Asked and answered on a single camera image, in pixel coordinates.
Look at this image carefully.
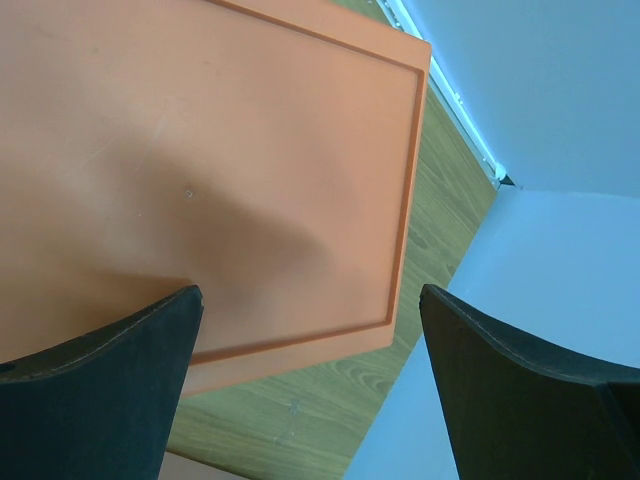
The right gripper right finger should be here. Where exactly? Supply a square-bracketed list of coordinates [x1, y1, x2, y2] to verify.
[419, 284, 639, 479]

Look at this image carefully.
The orange drawer cabinet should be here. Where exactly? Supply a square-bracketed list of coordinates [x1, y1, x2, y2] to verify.
[1, 1, 431, 397]

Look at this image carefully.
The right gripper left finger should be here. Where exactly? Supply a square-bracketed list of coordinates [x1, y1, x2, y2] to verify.
[1, 286, 203, 479]

